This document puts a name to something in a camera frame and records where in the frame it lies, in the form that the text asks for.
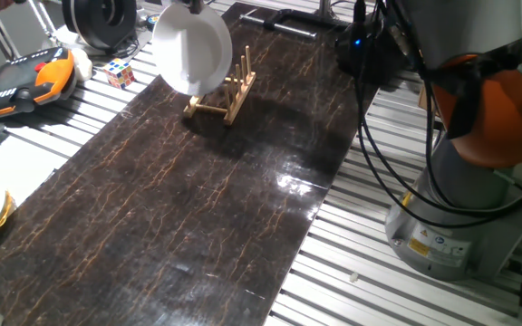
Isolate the white round dish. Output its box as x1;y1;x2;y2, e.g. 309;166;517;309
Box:
150;2;234;97

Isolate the black filament spool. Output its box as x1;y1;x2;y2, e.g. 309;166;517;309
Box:
61;0;138;51

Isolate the Rubik's cube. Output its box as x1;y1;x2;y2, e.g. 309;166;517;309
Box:
102;57;137;90

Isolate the orange black teach pendant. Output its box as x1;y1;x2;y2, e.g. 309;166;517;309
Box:
0;46;77;121

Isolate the dark brown marble mat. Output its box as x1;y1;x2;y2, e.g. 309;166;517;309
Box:
0;2;380;326

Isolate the white paper sheet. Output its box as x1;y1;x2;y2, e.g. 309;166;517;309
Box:
0;133;70;205

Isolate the white soft toy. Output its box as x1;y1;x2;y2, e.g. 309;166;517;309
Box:
70;47;94;82

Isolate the black metal clamp bar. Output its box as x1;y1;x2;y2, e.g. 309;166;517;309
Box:
238;7;351;40

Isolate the wooden dish rack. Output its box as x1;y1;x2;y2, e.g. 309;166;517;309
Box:
182;44;257;127

